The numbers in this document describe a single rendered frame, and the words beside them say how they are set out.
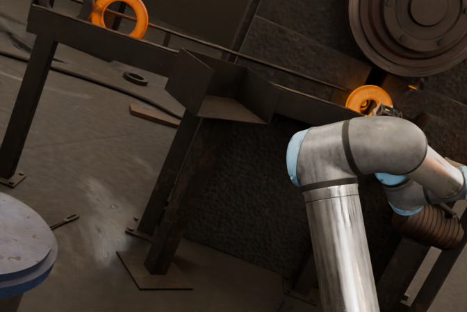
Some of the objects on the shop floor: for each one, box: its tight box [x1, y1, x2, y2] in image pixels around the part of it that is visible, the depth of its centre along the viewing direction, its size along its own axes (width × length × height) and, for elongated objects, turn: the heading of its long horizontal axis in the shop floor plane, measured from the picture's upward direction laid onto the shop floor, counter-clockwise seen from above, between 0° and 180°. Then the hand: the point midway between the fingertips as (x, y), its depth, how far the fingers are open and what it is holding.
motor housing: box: [372, 204, 464, 312], centre depth 205 cm, size 13×22×54 cm, turn 35°
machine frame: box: [157, 0, 467, 312], centre depth 241 cm, size 73×108×176 cm
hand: (378, 112), depth 192 cm, fingers closed
